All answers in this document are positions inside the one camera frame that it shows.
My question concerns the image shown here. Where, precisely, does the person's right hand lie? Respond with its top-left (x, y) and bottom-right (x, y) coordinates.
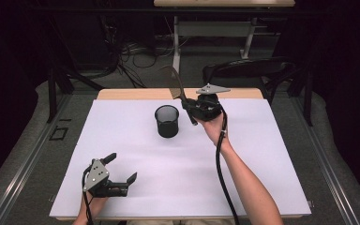
top-left (196, 112), bottom-right (233, 148)

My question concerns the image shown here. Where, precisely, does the white table board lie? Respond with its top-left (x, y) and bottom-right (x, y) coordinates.
top-left (49, 98), bottom-right (312, 218)

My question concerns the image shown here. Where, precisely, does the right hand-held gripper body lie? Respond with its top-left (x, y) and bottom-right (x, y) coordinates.
top-left (189, 82), bottom-right (232, 123)

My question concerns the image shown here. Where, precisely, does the black metal stand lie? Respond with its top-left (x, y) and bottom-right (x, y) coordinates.
top-left (44, 15), bottom-right (105, 124)
top-left (286, 60), bottom-right (315, 128)

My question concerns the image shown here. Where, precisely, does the black spatula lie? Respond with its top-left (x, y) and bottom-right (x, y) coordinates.
top-left (158, 65), bottom-right (199, 127)

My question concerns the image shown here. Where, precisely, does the bundle of floor cables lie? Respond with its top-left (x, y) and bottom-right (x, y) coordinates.
top-left (97, 13), bottom-right (177, 89)

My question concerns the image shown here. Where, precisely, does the black mesh cup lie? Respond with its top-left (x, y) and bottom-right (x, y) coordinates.
top-left (154, 104), bottom-right (181, 139)

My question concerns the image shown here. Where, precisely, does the aluminium floor rail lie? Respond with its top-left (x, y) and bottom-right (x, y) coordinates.
top-left (289, 97), bottom-right (360, 225)
top-left (0, 93), bottom-right (73, 225)

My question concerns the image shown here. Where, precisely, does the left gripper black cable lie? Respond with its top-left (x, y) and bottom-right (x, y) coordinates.
top-left (82, 167), bottom-right (95, 225)

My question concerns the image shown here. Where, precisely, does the person's left hand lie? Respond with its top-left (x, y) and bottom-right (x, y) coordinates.
top-left (80, 192), bottom-right (109, 218)

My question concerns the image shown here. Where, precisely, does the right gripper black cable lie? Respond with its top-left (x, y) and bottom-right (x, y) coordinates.
top-left (215, 107), bottom-right (241, 225)

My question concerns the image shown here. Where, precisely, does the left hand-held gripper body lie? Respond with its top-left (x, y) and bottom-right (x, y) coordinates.
top-left (82, 157), bottom-right (129, 199)

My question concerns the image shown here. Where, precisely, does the black chair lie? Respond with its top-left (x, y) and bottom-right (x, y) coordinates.
top-left (202, 56), bottom-right (298, 106)

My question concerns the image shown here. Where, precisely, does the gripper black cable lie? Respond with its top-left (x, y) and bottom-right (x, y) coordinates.
top-left (215, 107), bottom-right (241, 225)
top-left (82, 167), bottom-right (95, 225)

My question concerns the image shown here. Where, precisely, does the white-legged wooden desk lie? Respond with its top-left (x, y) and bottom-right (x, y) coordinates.
top-left (153, 0), bottom-right (296, 81)

